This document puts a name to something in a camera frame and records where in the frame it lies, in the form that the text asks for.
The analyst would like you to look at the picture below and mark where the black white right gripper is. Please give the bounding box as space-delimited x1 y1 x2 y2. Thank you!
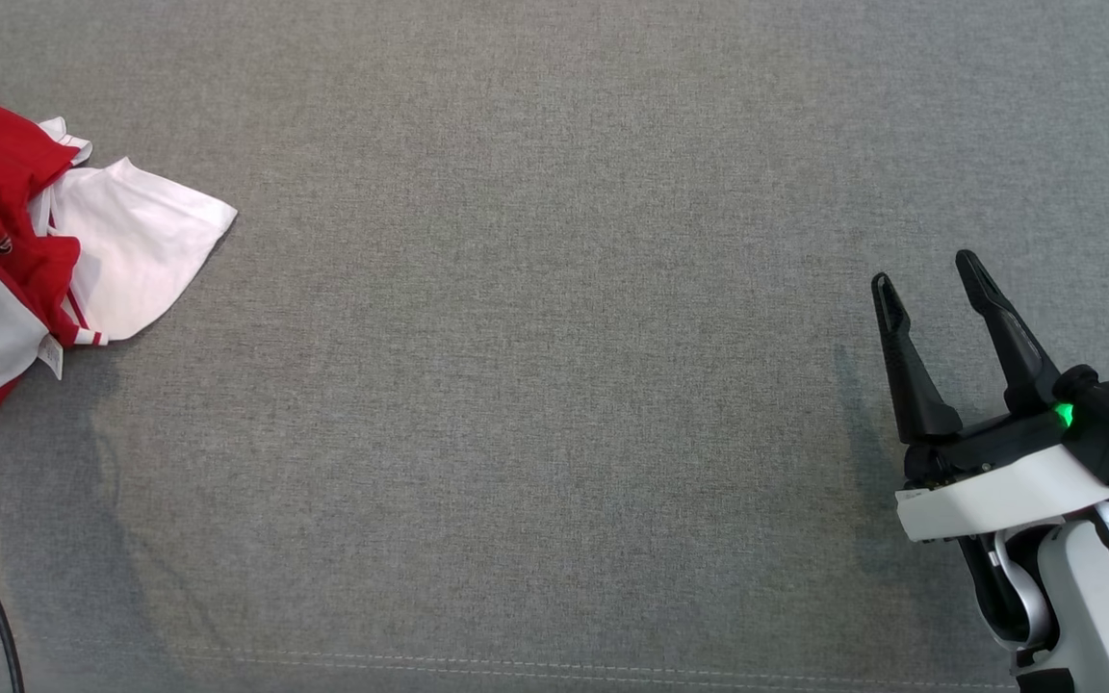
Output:
870 249 1109 543

